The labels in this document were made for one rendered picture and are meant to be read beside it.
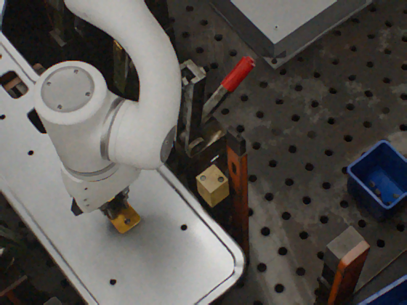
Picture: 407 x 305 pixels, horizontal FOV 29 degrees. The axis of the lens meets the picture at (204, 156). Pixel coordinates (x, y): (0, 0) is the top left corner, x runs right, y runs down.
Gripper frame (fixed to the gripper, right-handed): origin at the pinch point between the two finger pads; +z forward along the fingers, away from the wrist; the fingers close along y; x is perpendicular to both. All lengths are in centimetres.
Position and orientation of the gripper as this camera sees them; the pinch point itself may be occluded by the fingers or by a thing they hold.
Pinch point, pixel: (113, 200)
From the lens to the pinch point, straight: 118.4
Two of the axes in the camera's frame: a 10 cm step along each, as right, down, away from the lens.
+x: 6.3, 6.8, -3.8
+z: 0.6, 4.4, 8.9
